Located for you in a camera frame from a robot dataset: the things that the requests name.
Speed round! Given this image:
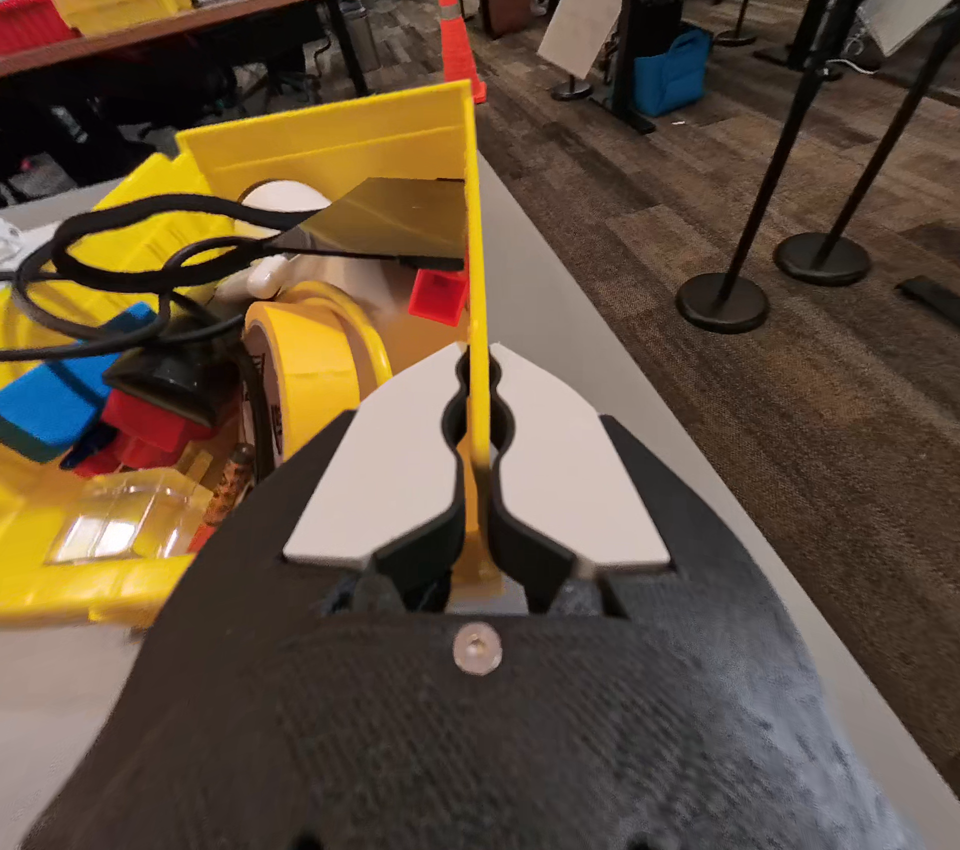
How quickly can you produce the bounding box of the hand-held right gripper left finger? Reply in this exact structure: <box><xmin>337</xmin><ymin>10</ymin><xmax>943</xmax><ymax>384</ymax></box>
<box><xmin>282</xmin><ymin>342</ymin><xmax>471</xmax><ymax>604</ymax></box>

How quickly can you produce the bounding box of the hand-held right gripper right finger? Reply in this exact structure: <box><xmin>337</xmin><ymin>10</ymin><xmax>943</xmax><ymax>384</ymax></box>
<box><xmin>487</xmin><ymin>342</ymin><xmax>672</xmax><ymax>617</ymax></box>

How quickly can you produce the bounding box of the black divider plate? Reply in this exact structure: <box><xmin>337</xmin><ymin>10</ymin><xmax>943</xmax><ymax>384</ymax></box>
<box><xmin>271</xmin><ymin>177</ymin><xmax>468</xmax><ymax>271</ymax></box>

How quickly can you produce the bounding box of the yellow plastic bin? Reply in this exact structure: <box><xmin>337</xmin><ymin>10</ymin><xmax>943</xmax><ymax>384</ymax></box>
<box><xmin>0</xmin><ymin>78</ymin><xmax>505</xmax><ymax>630</ymax></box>

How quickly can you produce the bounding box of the black rubber object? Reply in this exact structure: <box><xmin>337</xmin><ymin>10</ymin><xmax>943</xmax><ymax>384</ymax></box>
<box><xmin>105</xmin><ymin>348</ymin><xmax>241</xmax><ymax>427</ymax></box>

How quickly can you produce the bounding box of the yellow tape roll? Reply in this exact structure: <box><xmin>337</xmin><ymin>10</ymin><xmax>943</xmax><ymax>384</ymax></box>
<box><xmin>241</xmin><ymin>280</ymin><xmax>393</xmax><ymax>484</ymax></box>

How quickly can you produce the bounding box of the brown patterned tube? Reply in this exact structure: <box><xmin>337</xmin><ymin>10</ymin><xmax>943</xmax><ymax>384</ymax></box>
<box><xmin>216</xmin><ymin>444</ymin><xmax>258</xmax><ymax>530</ymax></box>

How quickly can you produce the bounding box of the red plastic block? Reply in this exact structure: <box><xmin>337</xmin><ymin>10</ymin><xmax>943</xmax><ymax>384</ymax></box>
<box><xmin>408</xmin><ymin>269</ymin><xmax>470</xmax><ymax>326</ymax></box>

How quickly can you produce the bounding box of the red plastic toy piece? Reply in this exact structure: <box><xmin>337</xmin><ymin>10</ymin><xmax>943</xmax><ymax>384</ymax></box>
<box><xmin>71</xmin><ymin>389</ymin><xmax>215</xmax><ymax>476</ymax></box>

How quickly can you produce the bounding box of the clear plastic package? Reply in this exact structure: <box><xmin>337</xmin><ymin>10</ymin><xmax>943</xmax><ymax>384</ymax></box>
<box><xmin>45</xmin><ymin>468</ymin><xmax>215</xmax><ymax>562</ymax></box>

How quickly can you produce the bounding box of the white plastic bottle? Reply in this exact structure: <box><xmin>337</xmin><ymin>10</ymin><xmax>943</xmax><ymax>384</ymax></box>
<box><xmin>216</xmin><ymin>180</ymin><xmax>421</xmax><ymax>341</ymax></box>

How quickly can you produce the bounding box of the blue scrub sponge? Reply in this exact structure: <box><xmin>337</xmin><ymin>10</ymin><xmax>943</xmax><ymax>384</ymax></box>
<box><xmin>0</xmin><ymin>301</ymin><xmax>159</xmax><ymax>465</ymax></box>

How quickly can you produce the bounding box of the black flat bar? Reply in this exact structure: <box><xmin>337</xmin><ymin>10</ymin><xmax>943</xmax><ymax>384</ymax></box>
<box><xmin>896</xmin><ymin>276</ymin><xmax>960</xmax><ymax>326</ymax></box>

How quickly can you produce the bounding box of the blue tote bag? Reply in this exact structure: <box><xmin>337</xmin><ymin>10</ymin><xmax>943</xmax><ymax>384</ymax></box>
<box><xmin>633</xmin><ymin>27</ymin><xmax>714</xmax><ymax>118</ymax></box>

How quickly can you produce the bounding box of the grey trash can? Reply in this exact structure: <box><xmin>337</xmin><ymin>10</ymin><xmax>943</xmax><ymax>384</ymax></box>
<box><xmin>341</xmin><ymin>0</ymin><xmax>384</xmax><ymax>75</ymax></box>

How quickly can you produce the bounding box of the orange traffic cone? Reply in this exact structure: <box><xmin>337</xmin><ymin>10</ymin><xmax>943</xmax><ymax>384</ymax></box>
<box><xmin>435</xmin><ymin>0</ymin><xmax>489</xmax><ymax>105</ymax></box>

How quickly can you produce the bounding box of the brown bag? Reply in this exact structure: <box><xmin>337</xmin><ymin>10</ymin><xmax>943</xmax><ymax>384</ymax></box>
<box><xmin>487</xmin><ymin>0</ymin><xmax>534</xmax><ymax>37</ymax></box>

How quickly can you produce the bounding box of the red storage bin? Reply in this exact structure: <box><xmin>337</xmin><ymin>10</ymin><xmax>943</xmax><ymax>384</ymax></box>
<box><xmin>0</xmin><ymin>0</ymin><xmax>80</xmax><ymax>56</ymax></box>

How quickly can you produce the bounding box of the black stanchion post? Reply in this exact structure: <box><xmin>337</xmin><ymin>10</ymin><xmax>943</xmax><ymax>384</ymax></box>
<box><xmin>774</xmin><ymin>14</ymin><xmax>960</xmax><ymax>287</ymax></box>
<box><xmin>675</xmin><ymin>0</ymin><xmax>912</xmax><ymax>334</ymax></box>

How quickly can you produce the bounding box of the black cable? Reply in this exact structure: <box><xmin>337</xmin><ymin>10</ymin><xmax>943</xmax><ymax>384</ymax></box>
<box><xmin>0</xmin><ymin>237</ymin><xmax>301</xmax><ymax>364</ymax></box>

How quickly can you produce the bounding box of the black strap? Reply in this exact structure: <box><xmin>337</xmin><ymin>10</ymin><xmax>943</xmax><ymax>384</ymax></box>
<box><xmin>52</xmin><ymin>192</ymin><xmax>320</xmax><ymax>292</ymax></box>

